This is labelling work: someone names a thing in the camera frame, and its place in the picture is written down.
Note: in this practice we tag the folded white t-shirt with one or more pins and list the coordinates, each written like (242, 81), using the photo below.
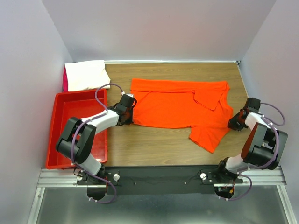
(87, 75)

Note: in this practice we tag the orange t-shirt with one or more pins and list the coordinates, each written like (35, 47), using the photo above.
(201, 106)

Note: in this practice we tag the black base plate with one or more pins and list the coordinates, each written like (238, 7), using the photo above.
(158, 180)

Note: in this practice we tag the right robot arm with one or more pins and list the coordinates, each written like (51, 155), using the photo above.
(264, 146)

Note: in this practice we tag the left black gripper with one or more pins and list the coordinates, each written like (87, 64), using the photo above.
(128, 115)

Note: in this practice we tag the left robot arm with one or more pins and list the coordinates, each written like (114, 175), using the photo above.
(77, 137)

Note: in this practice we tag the folded pink t-shirt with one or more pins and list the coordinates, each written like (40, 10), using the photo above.
(65, 81)

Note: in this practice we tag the red plastic bin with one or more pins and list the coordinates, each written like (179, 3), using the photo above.
(81, 104)

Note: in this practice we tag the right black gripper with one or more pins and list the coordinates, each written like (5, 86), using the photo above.
(235, 123)

